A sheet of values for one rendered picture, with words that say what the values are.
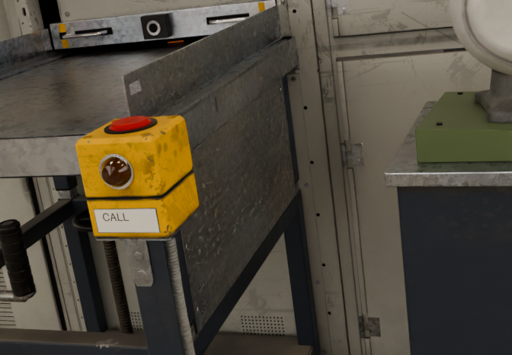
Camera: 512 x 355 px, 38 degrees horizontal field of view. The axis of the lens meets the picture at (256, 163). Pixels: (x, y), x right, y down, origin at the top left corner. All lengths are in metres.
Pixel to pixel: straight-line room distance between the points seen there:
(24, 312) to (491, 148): 1.42
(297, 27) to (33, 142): 0.71
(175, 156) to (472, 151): 0.42
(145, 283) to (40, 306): 1.30
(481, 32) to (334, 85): 0.80
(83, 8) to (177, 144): 1.08
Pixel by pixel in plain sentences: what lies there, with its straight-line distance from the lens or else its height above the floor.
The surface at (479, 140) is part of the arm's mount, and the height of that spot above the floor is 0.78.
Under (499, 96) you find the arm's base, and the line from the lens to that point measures 1.05.
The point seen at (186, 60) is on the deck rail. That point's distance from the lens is 1.10.
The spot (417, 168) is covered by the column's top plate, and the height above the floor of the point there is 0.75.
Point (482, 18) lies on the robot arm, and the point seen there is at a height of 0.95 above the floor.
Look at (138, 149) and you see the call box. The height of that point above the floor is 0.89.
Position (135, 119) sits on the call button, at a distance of 0.71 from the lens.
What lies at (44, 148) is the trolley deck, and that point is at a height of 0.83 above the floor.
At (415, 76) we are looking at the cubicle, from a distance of 1.50.
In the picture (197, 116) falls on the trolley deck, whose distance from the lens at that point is 1.04.
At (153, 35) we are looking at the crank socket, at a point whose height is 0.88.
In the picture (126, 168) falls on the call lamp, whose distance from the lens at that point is 0.68.
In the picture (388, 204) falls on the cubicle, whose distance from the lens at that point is 1.59.
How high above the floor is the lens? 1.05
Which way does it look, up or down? 17 degrees down
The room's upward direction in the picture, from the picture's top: 8 degrees counter-clockwise
